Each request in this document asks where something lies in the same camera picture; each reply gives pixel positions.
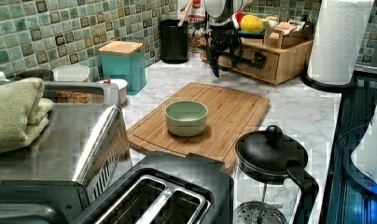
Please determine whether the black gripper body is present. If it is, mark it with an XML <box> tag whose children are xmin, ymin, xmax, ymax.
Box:
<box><xmin>205</xmin><ymin>21</ymin><xmax>244</xmax><ymax>77</ymax></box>

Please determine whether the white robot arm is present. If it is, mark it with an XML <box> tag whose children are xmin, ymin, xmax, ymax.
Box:
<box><xmin>203</xmin><ymin>0</ymin><xmax>253</xmax><ymax>77</ymax></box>

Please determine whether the wooden drawer box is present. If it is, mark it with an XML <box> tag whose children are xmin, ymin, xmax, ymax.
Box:
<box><xmin>218</xmin><ymin>38</ymin><xmax>313</xmax><ymax>85</ymax></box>

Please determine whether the blue plate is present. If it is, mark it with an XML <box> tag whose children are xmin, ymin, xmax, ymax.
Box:
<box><xmin>238</xmin><ymin>29</ymin><xmax>265</xmax><ymax>39</ymax></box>

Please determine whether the yellow lemon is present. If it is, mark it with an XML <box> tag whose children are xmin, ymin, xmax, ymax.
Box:
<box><xmin>240</xmin><ymin>15</ymin><xmax>264</xmax><ymax>32</ymax></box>

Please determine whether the watermelon slice toy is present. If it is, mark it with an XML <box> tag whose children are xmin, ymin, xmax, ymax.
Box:
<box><xmin>231</xmin><ymin>12</ymin><xmax>244</xmax><ymax>29</ymax></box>

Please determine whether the cereal box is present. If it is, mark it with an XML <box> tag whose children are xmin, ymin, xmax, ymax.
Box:
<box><xmin>176</xmin><ymin>0</ymin><xmax>205</xmax><ymax>50</ymax></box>

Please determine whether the black utensil holder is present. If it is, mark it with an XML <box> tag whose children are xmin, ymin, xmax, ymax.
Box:
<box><xmin>160</xmin><ymin>20</ymin><xmax>189</xmax><ymax>63</ymax></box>

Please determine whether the wooden spoon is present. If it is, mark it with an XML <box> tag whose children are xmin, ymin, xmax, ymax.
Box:
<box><xmin>178</xmin><ymin>0</ymin><xmax>193</xmax><ymax>27</ymax></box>

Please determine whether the tea bag box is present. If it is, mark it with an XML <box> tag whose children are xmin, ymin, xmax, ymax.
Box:
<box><xmin>263</xmin><ymin>21</ymin><xmax>314</xmax><ymax>49</ymax></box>

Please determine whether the wooden cutting board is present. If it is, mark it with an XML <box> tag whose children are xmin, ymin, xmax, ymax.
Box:
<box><xmin>128</xmin><ymin>82</ymin><xmax>270</xmax><ymax>174</ymax></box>

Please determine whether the green ceramic bowl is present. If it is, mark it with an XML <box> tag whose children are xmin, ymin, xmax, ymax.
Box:
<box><xmin>164</xmin><ymin>100</ymin><xmax>208</xmax><ymax>137</ymax></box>

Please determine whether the teal canister wooden lid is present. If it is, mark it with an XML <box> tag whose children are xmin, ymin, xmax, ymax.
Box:
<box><xmin>99</xmin><ymin>41</ymin><xmax>147</xmax><ymax>95</ymax></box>

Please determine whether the paper towel roll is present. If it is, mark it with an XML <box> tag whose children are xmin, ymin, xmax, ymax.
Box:
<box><xmin>308</xmin><ymin>0</ymin><xmax>374</xmax><ymax>85</ymax></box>

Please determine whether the black french press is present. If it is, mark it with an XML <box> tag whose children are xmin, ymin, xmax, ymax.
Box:
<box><xmin>234</xmin><ymin>125</ymin><xmax>319</xmax><ymax>224</ymax></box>

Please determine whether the black paper towel holder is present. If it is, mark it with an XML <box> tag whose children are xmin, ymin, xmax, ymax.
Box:
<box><xmin>300</xmin><ymin>71</ymin><xmax>357</xmax><ymax>93</ymax></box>

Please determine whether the clear plastic container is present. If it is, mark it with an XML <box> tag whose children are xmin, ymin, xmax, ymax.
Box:
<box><xmin>52</xmin><ymin>64</ymin><xmax>91</xmax><ymax>82</ymax></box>

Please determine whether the black two-slot toaster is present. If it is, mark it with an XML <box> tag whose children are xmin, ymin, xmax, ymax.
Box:
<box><xmin>73</xmin><ymin>152</ymin><xmax>233</xmax><ymax>224</ymax></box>

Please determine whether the stainless toaster oven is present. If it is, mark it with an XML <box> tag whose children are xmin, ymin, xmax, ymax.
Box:
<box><xmin>0</xmin><ymin>79</ymin><xmax>132</xmax><ymax>224</ymax></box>

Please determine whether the folded beige towel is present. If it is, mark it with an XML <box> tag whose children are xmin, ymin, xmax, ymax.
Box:
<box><xmin>0</xmin><ymin>77</ymin><xmax>53</xmax><ymax>153</ymax></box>

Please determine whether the black drawer handle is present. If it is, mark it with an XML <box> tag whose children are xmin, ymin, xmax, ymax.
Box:
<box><xmin>222</xmin><ymin>50</ymin><xmax>267</xmax><ymax>69</ymax></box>

